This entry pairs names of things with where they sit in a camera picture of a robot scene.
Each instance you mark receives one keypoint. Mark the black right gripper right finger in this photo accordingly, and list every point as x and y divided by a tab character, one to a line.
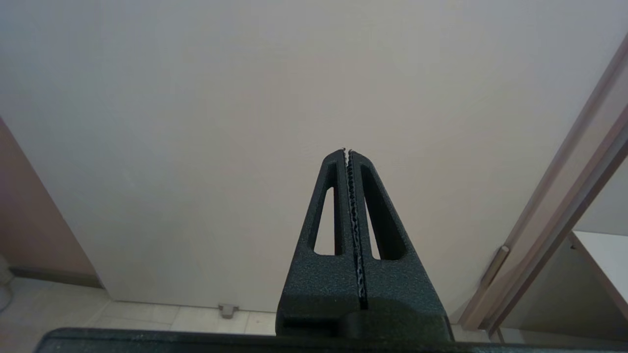
402	289

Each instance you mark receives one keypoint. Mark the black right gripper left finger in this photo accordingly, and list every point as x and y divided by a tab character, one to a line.
319	289

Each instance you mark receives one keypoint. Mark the grey floor door stop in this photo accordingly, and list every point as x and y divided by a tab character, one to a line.
228	310

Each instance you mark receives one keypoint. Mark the white door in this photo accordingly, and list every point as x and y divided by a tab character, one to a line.
245	122

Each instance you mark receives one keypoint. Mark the dark cabinet side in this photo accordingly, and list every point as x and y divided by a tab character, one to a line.
554	294

